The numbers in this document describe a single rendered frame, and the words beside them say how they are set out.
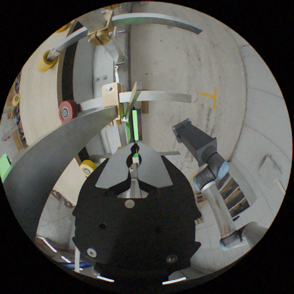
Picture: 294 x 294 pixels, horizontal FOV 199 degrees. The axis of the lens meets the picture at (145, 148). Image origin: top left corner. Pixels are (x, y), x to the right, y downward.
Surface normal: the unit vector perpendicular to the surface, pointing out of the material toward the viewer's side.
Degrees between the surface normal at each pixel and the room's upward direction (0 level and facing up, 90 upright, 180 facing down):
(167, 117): 0
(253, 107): 90
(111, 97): 0
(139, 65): 0
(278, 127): 90
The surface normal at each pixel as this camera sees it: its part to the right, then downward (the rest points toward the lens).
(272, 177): -1.00, 0.05
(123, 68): 0.05, 0.52
